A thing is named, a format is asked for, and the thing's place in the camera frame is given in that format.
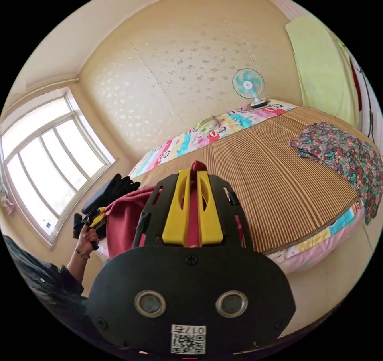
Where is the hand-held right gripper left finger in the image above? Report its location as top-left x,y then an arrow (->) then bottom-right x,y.
162,170 -> 192,245

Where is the bed with woven mat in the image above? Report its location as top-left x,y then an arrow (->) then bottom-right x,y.
128,99 -> 383,275

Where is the floral print garment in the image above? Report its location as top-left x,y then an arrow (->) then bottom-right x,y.
288,121 -> 383,226

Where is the person's left hand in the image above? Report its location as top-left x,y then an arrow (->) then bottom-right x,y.
75,226 -> 99,256

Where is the red long sleeve shirt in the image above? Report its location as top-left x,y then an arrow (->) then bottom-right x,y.
105,160 -> 243,260

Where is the teal table fan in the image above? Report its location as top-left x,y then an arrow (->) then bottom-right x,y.
232,67 -> 270,109

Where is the window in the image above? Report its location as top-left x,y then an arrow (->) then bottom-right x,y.
0,87 -> 116,245

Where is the person's left forearm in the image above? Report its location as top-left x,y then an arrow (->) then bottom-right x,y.
66,247 -> 91,287

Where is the person's body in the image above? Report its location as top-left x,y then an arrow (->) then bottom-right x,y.
2,235 -> 103,345

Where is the black garment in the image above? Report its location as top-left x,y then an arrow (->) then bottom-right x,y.
108,173 -> 142,201

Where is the pale yellow curtain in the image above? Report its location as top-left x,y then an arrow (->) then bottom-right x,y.
285,15 -> 361,129

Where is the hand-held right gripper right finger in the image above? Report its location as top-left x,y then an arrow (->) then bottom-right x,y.
196,170 -> 224,247

